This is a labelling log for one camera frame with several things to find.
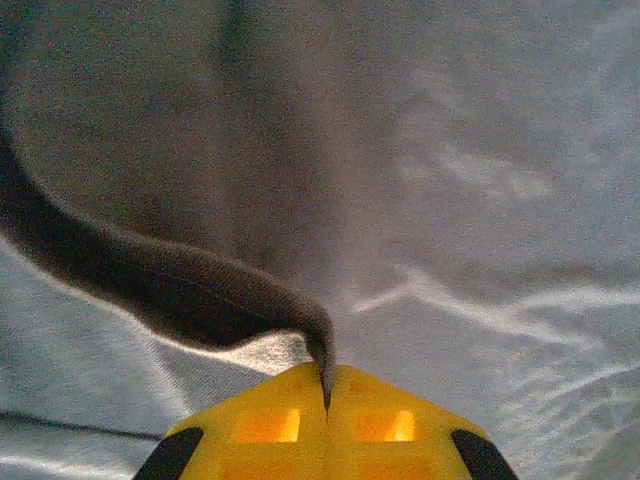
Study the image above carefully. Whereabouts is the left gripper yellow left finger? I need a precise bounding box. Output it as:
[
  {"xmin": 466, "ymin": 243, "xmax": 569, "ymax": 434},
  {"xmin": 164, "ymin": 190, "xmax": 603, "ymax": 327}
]
[{"xmin": 132, "ymin": 361, "xmax": 330, "ymax": 480}]

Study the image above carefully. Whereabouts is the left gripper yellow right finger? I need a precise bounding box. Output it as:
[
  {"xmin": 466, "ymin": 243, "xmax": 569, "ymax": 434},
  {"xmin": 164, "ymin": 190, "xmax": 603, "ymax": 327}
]
[{"xmin": 326, "ymin": 363, "xmax": 521, "ymax": 480}]

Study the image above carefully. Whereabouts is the gray t-shirt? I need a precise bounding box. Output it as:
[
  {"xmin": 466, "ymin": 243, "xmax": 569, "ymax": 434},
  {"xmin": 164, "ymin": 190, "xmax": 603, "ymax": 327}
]
[{"xmin": 0, "ymin": 0, "xmax": 640, "ymax": 480}]

